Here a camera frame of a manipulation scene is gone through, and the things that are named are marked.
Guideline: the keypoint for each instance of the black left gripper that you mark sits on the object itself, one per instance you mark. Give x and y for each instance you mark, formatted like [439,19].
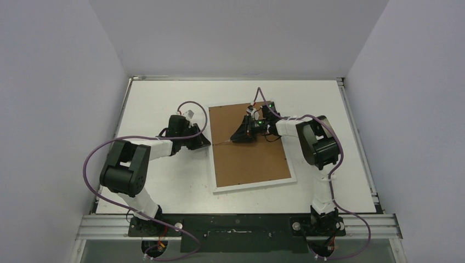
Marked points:
[200,141]

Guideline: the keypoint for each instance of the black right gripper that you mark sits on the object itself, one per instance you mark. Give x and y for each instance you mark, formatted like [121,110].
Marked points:
[249,128]

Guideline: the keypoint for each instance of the white picture frame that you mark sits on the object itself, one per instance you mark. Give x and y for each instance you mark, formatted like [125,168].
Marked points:
[242,167]

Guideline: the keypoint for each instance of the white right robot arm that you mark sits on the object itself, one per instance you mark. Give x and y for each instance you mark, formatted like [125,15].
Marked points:
[318,145]

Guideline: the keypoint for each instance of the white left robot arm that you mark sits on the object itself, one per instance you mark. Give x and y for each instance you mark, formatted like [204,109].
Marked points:
[125,169]

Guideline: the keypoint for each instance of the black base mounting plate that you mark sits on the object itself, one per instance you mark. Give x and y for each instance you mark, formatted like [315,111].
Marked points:
[242,233]

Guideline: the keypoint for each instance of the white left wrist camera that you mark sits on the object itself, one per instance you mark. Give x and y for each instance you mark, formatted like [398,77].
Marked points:
[186,114]

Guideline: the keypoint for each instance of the aluminium table front rail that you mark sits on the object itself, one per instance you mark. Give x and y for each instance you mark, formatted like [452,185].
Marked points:
[116,227]

